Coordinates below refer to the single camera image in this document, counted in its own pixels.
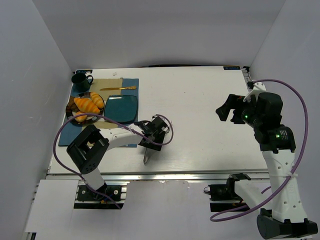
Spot stainless steel serving tongs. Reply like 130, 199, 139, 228
143, 148, 156, 165

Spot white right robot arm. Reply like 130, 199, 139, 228
216, 92, 318, 240

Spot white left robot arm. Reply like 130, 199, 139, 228
66, 115, 172, 193

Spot dark round bread plate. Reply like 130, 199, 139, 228
65, 91, 105, 126

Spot striped bread roll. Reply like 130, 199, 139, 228
90, 92, 105, 109

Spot small orange bread roll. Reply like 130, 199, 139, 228
75, 111, 88, 123

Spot dark brown bread piece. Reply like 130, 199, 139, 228
67, 96, 79, 112

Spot teal square plate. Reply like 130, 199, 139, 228
103, 95, 139, 125

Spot blue label sticker right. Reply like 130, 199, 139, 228
223, 66, 241, 71

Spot blue label sticker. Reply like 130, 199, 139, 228
75, 69, 93, 75
223, 66, 241, 71

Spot gold butter knife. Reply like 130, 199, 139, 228
100, 85, 137, 91

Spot blue and beige placemat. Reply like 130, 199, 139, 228
58, 78, 139, 147

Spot large striped croissant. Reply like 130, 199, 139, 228
73, 97, 100, 114

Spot dark green mug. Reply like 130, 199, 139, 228
71, 73, 94, 92

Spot blue label sticker left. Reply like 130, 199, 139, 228
75, 69, 93, 75

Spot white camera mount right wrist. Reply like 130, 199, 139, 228
243, 81, 266, 103

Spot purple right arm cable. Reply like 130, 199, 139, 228
209, 78, 308, 223

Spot aluminium table edge rail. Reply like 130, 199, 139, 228
45, 170, 269, 182

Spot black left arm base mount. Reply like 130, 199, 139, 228
73, 184, 125, 210

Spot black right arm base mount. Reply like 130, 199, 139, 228
203, 173, 251, 213

